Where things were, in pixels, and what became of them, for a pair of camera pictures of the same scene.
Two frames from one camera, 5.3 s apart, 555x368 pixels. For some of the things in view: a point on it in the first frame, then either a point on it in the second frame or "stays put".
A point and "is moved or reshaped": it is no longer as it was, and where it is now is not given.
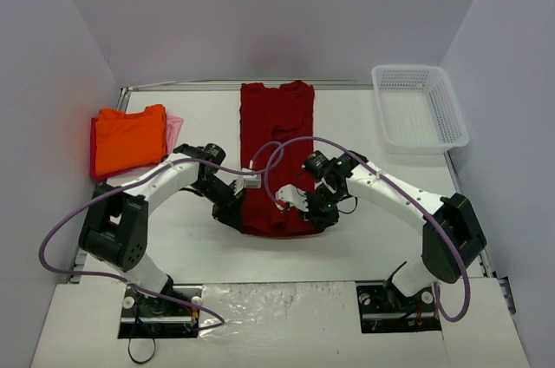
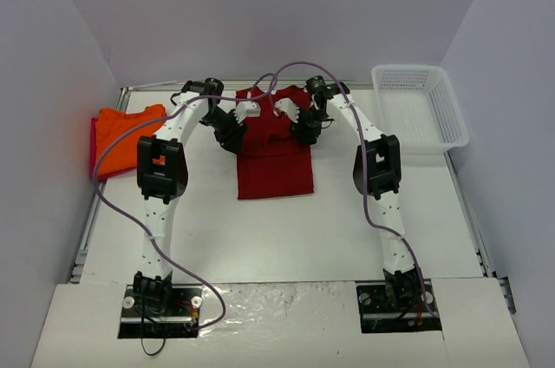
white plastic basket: (418, 112) stays put
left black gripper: (231, 209) to (234, 136)
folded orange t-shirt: (129, 139) stays put
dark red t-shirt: (277, 138) is moved or reshaped
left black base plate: (144, 316) stays put
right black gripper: (310, 207) to (303, 131)
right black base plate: (383, 309) stays put
